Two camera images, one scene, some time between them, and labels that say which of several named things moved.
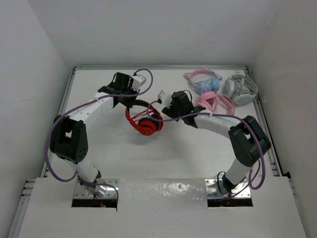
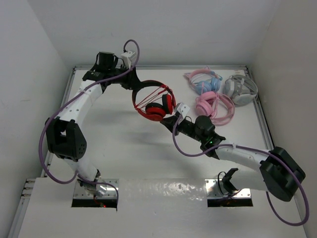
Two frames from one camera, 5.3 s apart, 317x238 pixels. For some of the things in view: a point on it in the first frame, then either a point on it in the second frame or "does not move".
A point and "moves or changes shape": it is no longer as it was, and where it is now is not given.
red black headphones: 144,118 moves or changes shape
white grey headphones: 241,89 does not move
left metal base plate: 112,186 does not move
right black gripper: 170,111 → 170,121
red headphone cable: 150,109 → 154,94
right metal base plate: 241,190 does not move
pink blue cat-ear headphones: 204,81 does not move
